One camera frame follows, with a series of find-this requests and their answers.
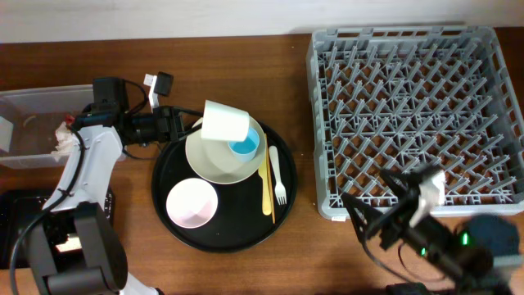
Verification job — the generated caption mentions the wooden chopstick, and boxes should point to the wooden chopstick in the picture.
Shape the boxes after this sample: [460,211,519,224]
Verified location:
[264,133,276,225]

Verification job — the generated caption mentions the small pink bowl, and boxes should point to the small pink bowl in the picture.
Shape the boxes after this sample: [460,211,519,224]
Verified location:
[165,178,218,229]

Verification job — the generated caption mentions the white tissue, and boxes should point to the white tissue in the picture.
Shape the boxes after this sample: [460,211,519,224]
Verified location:
[51,122,79,156]

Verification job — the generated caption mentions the black rectangular bin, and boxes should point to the black rectangular bin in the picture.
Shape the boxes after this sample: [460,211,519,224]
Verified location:
[1,188,115,270]

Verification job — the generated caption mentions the yellow plastic knife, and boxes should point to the yellow plastic knife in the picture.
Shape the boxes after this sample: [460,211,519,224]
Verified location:
[258,159,272,216]

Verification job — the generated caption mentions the grey dishwasher rack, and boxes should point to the grey dishwasher rack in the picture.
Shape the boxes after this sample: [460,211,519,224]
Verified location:
[306,26,523,221]

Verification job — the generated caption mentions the red snack wrapper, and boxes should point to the red snack wrapper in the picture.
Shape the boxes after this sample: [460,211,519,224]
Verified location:
[65,115,75,125]

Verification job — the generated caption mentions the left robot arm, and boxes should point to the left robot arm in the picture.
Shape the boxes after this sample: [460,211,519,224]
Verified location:
[16,104,190,294]

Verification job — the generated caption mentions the large beige plate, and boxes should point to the large beige plate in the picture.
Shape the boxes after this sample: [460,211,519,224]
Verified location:
[185,117,267,184]

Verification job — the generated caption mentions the clear plastic bin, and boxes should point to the clear plastic bin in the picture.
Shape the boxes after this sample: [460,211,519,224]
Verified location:
[1,84,93,169]

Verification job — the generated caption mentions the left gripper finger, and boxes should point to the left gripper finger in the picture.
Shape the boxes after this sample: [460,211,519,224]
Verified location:
[172,107,204,116]
[181,123,201,138]

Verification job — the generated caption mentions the round black tray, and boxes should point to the round black tray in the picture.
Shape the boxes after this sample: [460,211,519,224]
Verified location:
[151,123,298,252]

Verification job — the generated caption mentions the white plastic fork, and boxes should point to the white plastic fork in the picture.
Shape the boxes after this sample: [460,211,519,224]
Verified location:
[269,146,287,206]

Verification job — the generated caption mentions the white label on bin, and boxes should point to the white label on bin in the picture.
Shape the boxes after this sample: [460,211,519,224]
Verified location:
[0,116,14,153]

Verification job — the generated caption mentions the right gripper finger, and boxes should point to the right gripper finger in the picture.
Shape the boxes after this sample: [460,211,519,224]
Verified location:
[379,166,440,199]
[341,193,383,243]

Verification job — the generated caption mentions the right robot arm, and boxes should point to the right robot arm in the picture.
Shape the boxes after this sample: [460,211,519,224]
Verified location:
[341,166,523,294]

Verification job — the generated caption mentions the light blue cup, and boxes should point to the light blue cup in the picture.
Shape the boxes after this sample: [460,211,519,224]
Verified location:
[228,127,260,162]

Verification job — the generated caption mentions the cream cup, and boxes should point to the cream cup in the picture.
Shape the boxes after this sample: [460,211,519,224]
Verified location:
[201,100,250,142]

